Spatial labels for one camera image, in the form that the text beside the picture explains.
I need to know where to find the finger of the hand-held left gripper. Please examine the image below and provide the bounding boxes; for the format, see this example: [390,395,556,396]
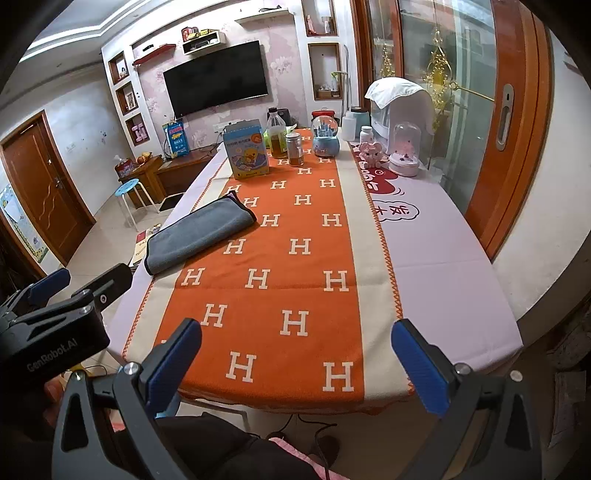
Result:
[0,268,72,324]
[71,263,134,311]

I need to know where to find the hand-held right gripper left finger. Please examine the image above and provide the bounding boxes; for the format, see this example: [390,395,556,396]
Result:
[52,318,203,480]

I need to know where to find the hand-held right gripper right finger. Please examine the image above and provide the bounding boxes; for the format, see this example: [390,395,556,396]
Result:
[390,318,542,480]

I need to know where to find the grey towel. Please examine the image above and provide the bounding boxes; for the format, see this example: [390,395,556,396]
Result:
[144,190,257,277]

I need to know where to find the wooden door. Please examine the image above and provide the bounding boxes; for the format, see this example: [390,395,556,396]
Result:
[0,110,97,267]

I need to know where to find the blue round stool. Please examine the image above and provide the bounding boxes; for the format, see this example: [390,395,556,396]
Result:
[115,180,154,232]

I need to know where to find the person's dark trousers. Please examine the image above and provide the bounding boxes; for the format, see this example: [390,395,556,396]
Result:
[152,414,341,480]

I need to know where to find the pink printed tablecloth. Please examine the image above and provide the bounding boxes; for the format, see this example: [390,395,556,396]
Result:
[99,127,524,413]

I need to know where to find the wooden tv cabinet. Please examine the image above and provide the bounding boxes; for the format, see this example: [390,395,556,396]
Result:
[117,147,221,209]

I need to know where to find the orange patterned table runner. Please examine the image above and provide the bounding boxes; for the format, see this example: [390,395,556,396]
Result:
[122,128,415,409]

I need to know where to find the blue poster box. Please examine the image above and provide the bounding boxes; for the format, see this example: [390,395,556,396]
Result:
[163,118,191,158]

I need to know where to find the blue cartoon box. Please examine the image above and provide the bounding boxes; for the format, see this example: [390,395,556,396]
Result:
[223,119,270,181]

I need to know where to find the glass bottle with amber liquid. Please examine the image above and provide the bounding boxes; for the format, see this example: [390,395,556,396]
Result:
[265,107,288,160]

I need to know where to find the pink plush toy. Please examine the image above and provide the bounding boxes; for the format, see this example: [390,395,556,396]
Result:
[358,140,387,169]

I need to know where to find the pink glass dome ornament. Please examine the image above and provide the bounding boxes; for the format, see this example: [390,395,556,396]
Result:
[388,122,424,177]

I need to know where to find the small glass jar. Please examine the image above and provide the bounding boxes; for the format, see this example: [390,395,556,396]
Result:
[286,133,304,167]

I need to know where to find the blue snow globe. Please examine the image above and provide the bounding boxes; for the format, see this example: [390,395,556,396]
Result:
[312,116,341,158]

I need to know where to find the white thermos cup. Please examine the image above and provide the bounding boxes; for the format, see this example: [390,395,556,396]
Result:
[341,115,363,143]

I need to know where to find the white water dispenser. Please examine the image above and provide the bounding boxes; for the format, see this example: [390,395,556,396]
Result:
[365,78,435,154]

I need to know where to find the white cloth cover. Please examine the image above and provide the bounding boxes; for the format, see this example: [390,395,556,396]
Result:
[365,78,435,134]

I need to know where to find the colourful wall chart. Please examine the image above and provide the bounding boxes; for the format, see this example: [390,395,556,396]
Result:
[0,183,49,265]

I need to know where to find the black power cable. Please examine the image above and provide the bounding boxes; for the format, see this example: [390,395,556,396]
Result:
[267,414,342,480]

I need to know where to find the black wall television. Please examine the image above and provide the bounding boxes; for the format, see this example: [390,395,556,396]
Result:
[163,41,269,119]

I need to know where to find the white wall shelf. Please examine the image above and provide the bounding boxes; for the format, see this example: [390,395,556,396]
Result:
[182,30,221,55]

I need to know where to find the wooden sliding door frame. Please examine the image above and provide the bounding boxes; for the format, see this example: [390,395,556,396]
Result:
[464,0,555,260]

